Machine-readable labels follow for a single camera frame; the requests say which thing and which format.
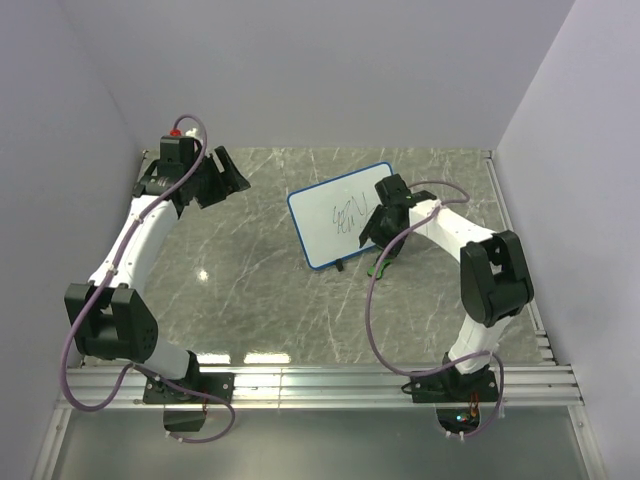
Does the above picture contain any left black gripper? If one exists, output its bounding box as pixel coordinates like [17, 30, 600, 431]
[186, 146, 250, 208]

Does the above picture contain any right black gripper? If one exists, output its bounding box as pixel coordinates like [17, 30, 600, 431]
[359, 204, 410, 260]

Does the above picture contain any blue framed whiteboard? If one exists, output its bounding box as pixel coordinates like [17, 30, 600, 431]
[287, 162, 393, 270]

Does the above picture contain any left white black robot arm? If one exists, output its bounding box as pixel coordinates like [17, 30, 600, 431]
[59, 136, 250, 410]

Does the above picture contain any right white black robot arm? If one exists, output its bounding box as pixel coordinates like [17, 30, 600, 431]
[359, 198, 534, 400]

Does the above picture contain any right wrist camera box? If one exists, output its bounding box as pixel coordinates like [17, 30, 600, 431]
[375, 174, 412, 207]

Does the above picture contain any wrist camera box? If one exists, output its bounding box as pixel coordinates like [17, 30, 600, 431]
[375, 174, 412, 207]
[160, 127, 196, 168]

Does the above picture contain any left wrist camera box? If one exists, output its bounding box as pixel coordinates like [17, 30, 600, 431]
[160, 127, 196, 168]

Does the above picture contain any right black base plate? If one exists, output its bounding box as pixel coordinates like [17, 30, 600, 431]
[402, 367, 499, 403]

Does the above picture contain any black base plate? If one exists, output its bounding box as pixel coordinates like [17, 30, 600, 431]
[402, 367, 499, 403]
[142, 372, 235, 405]

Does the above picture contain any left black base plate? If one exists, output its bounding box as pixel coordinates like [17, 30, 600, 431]
[142, 372, 235, 405]

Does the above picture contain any aluminium rail frame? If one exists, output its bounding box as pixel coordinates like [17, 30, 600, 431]
[35, 147, 606, 479]

